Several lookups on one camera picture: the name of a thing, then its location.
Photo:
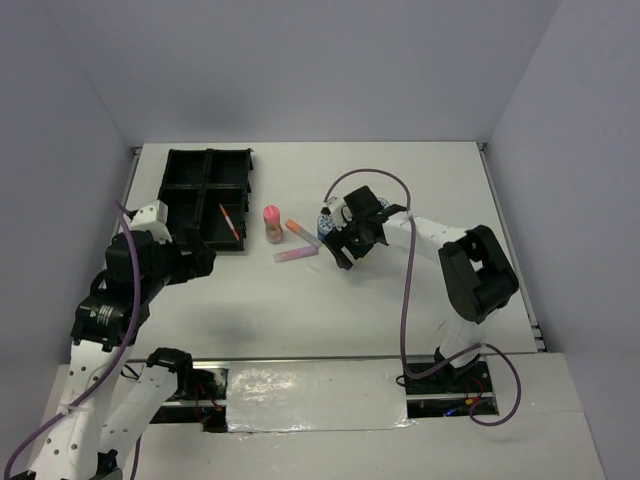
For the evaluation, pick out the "pink-capped small bottle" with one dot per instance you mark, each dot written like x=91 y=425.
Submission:
x=272 y=221

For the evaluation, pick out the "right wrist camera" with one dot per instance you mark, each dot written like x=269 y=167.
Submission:
x=338 y=209

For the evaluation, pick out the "silver foil plate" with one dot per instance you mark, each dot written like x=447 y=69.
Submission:
x=308 y=396

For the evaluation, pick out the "black four-compartment organizer tray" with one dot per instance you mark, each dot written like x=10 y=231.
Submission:
x=195 y=182

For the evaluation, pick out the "orange thin pen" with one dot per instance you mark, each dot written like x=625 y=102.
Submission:
x=229 y=222

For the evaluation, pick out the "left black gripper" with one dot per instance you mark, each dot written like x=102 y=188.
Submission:
x=199 y=262

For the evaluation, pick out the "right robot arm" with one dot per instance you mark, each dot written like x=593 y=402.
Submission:
x=478 y=278

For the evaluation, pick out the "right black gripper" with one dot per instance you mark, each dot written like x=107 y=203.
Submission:
x=335 y=245

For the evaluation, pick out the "orange-capped highlighter left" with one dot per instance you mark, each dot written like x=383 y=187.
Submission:
x=302 y=233

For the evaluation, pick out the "blue jar left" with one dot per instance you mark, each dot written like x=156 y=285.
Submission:
x=325 y=225

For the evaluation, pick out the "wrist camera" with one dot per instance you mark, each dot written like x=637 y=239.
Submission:
x=338 y=209
x=152 y=217

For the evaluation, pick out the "purple highlighter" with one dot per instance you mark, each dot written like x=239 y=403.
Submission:
x=296 y=254

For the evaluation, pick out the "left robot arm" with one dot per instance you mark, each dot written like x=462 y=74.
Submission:
x=88 y=438

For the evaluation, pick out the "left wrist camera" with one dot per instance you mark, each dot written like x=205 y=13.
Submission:
x=152 y=217

